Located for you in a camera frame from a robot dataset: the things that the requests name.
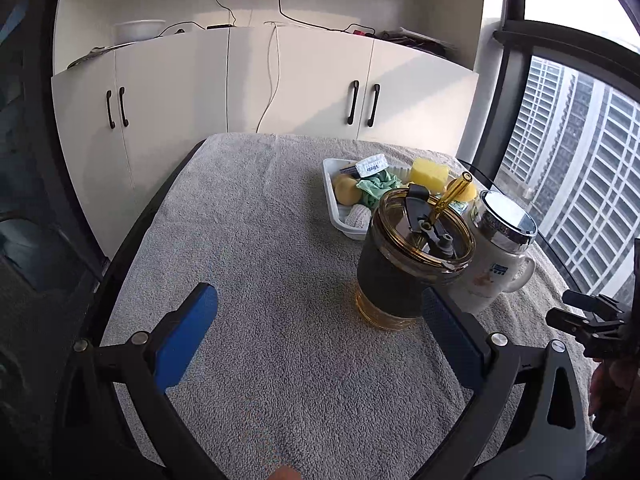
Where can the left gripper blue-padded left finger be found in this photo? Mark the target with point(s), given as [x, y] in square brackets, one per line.
[147, 364]

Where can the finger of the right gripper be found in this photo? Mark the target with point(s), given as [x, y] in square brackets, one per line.
[596, 337]
[600, 305]

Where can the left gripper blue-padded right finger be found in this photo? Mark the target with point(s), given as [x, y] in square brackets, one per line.
[524, 419]

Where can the orange-yellow makeup sponge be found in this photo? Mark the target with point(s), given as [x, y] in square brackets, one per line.
[468, 194]

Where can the yellow rectangular sponge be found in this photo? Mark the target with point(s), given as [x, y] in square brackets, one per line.
[429, 174]

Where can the cream chenille scrunchie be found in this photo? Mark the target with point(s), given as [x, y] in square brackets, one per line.
[358, 217]

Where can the green floral cloth scrunchie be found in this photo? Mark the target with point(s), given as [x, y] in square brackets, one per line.
[374, 187]

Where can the yellow tissue pack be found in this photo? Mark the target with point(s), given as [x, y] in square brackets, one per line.
[371, 165]

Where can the tan peanut-shaped sponge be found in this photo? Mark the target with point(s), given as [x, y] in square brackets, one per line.
[346, 191]

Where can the person's right hand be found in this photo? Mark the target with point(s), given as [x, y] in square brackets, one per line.
[614, 398]

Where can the person's left hand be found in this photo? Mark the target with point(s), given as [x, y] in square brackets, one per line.
[285, 473]

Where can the white ceramic mug chrome lid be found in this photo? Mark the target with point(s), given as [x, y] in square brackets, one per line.
[503, 232]

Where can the amber glass tumbler green sleeve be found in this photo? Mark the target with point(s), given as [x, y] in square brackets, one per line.
[414, 241]

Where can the white cabinet unit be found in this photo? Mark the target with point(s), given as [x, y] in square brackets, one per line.
[302, 67]

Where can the papers on cabinet top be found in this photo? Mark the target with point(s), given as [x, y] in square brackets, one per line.
[408, 38]

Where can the white bowl on cabinet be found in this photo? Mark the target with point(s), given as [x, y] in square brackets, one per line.
[138, 30]

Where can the black window frame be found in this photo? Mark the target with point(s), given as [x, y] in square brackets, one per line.
[520, 39]

